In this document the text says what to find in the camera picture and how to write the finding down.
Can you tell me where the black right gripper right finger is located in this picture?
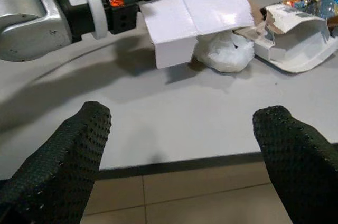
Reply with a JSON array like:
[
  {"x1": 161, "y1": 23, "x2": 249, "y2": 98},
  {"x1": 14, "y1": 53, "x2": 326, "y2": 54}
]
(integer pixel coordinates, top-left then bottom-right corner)
[{"x1": 252, "y1": 105, "x2": 338, "y2": 224}]

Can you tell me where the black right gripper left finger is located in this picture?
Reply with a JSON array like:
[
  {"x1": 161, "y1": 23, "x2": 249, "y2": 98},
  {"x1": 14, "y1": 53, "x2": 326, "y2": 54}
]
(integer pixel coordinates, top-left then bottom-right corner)
[{"x1": 0, "y1": 101, "x2": 112, "y2": 224}]

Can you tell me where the torn white printed snack packet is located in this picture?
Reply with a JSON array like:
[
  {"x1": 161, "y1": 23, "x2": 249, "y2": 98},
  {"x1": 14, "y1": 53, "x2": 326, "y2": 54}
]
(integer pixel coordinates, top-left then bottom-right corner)
[{"x1": 253, "y1": 0, "x2": 338, "y2": 74}]

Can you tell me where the white cardboard box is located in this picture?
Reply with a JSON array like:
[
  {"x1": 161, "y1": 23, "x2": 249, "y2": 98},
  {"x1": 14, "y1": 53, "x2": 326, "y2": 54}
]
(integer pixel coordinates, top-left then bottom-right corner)
[{"x1": 129, "y1": 0, "x2": 256, "y2": 70}]

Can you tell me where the white crumpled plastic bag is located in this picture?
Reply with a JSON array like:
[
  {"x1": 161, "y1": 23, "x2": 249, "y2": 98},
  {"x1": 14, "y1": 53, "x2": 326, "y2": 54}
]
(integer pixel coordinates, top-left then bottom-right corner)
[{"x1": 194, "y1": 30, "x2": 256, "y2": 73}]

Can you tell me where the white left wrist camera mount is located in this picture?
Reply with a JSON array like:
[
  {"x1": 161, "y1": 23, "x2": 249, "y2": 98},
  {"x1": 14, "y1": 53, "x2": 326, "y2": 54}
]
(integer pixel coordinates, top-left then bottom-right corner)
[{"x1": 62, "y1": 0, "x2": 109, "y2": 40}]

